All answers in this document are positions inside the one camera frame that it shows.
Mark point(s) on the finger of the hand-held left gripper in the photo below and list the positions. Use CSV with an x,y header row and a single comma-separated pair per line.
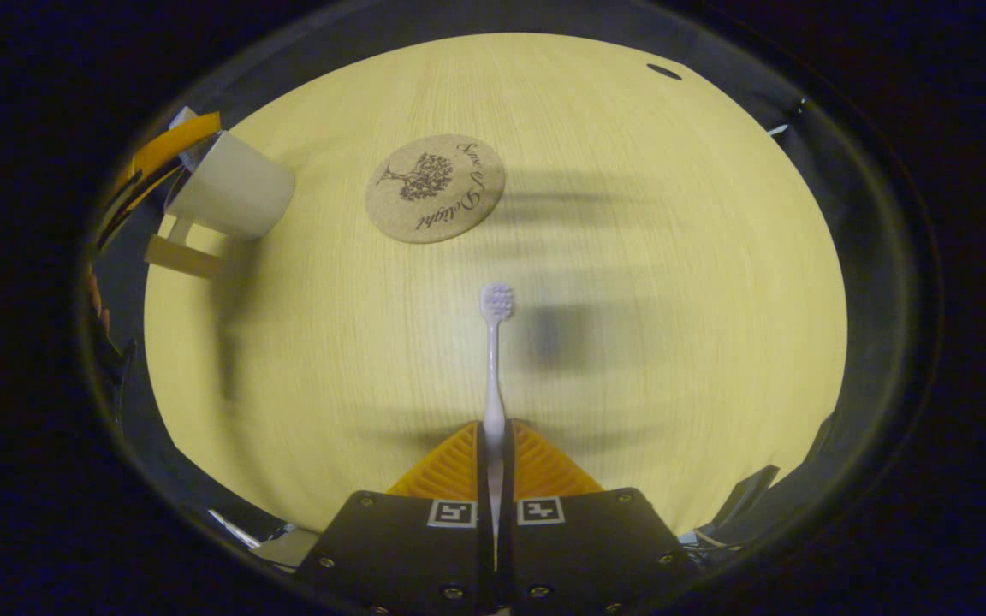
x,y
169,145
138,201

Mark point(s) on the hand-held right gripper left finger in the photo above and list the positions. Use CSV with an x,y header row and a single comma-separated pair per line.
x,y
399,547

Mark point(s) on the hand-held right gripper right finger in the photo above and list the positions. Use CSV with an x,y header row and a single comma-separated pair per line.
x,y
596,547

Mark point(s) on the white toothpaste tube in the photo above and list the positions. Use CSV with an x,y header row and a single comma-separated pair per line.
x,y
182,118

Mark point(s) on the white cup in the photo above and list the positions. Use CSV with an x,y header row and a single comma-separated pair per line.
x,y
236,188

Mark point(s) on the white toothbrush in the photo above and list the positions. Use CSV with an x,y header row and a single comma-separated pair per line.
x,y
493,359

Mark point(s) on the round cork coaster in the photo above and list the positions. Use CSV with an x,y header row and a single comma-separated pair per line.
x,y
390,218

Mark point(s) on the light wooden desktop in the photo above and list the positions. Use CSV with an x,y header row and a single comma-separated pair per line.
x,y
630,342

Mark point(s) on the black desk edge clamp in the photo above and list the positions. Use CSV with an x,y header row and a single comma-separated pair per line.
x,y
745,496

